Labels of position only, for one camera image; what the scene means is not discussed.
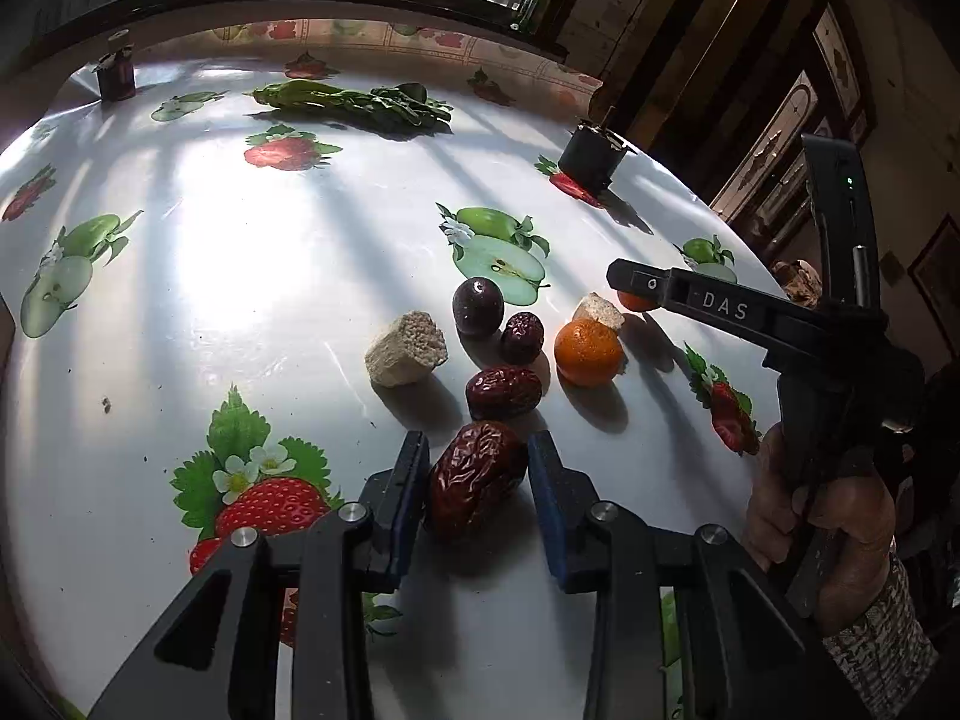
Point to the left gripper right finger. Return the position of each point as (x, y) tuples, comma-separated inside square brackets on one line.
[(596, 546)]

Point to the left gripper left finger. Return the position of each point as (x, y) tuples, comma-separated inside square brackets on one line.
[(364, 547)]

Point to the large red date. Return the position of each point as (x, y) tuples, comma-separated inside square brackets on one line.
[(473, 479)]

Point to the patterned right sleeve forearm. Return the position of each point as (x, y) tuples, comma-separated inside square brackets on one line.
[(885, 654)]

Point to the person's right hand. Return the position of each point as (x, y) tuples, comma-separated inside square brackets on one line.
[(859, 508)]

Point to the middle red date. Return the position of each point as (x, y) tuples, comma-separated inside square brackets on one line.
[(503, 392)]

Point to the near orange tangerine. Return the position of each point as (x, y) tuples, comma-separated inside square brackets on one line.
[(588, 353)]

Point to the orange tangerine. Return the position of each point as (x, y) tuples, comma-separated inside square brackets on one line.
[(588, 353), (637, 303)]

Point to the wooden door with glass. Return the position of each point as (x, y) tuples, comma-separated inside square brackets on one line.
[(827, 92)]

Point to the small red date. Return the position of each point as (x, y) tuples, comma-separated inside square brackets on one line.
[(522, 339)]

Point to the far orange tangerine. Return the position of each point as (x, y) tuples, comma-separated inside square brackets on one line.
[(637, 303)]

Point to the dark purple plum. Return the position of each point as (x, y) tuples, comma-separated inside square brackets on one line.
[(478, 307)]

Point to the fruit print tablecloth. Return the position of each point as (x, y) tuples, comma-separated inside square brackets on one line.
[(194, 279)]

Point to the black cup with stick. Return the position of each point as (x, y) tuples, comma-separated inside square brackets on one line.
[(592, 155)]

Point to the green leafy vegetable bunch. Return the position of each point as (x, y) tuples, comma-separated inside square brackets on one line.
[(405, 108)]

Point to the green bottle on sill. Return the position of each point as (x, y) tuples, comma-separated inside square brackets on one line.
[(524, 15)]

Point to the dark glass jar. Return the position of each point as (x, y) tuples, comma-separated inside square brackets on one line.
[(115, 72)]

